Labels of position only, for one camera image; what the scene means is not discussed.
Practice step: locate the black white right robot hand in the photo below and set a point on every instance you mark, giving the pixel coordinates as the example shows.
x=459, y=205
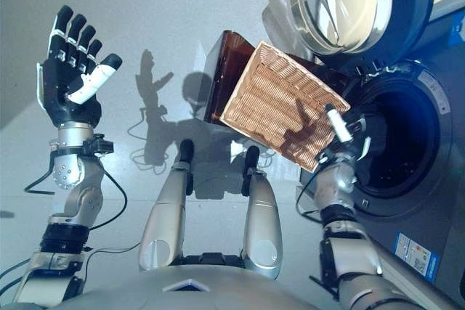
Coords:
x=354, y=143

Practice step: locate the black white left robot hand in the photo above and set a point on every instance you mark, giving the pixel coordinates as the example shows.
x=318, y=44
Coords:
x=61, y=81

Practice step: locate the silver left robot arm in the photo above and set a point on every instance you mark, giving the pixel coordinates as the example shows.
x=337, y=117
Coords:
x=76, y=201

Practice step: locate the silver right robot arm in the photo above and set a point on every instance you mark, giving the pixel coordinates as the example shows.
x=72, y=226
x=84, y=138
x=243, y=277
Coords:
x=348, y=252

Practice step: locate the dark grey washing machine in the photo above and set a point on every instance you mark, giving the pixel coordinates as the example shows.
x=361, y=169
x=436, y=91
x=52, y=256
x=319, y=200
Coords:
x=436, y=186

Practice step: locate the round glass washing machine door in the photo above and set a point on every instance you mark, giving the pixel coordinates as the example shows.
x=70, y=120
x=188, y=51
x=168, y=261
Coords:
x=338, y=5

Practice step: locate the wicker laundry basket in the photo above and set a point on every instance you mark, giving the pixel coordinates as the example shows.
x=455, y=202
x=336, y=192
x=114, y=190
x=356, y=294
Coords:
x=269, y=106

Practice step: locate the grey curved warning label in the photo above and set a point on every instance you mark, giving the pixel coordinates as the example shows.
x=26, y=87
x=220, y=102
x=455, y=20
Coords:
x=434, y=92

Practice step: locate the black right robot foot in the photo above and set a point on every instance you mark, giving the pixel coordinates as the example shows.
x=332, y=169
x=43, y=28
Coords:
x=252, y=157

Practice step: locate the black robot foot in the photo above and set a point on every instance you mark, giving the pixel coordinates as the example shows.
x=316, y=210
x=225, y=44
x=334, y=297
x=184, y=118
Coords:
x=252, y=157
x=187, y=150

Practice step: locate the silver right robot leg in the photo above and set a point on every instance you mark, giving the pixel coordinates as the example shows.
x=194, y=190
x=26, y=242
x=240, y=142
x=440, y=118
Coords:
x=261, y=223

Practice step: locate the silver robot leg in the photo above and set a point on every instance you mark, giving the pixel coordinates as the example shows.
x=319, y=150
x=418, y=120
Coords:
x=163, y=223
x=261, y=223

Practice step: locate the blue bordered info sticker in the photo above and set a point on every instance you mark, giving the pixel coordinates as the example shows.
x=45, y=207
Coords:
x=417, y=255

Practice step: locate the black left robot foot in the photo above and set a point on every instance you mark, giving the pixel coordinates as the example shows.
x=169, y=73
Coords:
x=187, y=150

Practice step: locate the silver left robot leg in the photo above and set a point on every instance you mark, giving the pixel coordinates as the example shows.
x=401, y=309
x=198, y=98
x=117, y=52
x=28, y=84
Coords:
x=163, y=223

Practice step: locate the black robot pelvis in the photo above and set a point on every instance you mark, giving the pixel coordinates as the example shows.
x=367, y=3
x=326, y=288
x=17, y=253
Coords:
x=214, y=259

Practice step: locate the grey robot torso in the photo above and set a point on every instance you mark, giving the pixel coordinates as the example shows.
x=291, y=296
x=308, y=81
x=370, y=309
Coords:
x=189, y=292

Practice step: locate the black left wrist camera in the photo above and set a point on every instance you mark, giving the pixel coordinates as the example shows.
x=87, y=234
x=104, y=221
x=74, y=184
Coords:
x=100, y=146

